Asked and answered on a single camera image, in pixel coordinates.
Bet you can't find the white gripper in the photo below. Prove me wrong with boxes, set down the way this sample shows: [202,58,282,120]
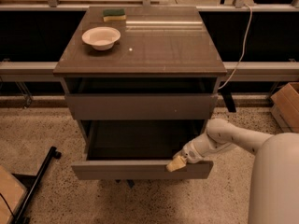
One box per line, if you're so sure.
[166,135,215,172]

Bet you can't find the grey drawer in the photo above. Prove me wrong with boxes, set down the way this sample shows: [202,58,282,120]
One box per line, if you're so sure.
[65,77,218,120]
[72,120,213,180]

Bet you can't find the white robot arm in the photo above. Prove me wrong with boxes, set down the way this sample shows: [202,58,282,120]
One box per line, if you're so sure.
[166,119,299,224]

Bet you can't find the grey drawer cabinet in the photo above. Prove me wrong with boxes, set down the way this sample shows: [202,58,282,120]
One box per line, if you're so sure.
[52,6,228,175]

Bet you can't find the grey top drawer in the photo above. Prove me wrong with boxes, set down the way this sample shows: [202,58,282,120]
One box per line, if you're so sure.
[65,77,218,120]

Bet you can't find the blue tape cross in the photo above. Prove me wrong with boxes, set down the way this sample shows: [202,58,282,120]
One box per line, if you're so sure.
[115,180,135,189]

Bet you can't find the cardboard box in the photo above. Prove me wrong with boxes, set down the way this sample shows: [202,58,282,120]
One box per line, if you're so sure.
[271,82,299,133]

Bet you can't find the white bowl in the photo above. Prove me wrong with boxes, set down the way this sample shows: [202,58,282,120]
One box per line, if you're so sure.
[81,27,121,51]

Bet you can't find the green yellow sponge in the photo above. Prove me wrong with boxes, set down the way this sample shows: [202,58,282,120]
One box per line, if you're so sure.
[103,8,126,22]

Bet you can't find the black cart leg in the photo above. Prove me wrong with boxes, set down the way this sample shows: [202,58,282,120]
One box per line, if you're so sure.
[10,147,62,224]

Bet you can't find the wooden board on cart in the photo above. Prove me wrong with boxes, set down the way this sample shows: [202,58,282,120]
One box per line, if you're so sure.
[0,165,27,224]

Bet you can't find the black post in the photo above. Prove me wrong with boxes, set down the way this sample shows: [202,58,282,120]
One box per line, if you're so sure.
[221,84,236,113]

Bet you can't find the white cable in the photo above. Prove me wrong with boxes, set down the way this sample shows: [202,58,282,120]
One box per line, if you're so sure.
[218,4,254,91]

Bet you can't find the grey metal rail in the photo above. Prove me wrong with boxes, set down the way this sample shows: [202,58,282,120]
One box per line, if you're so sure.
[0,62,299,82]

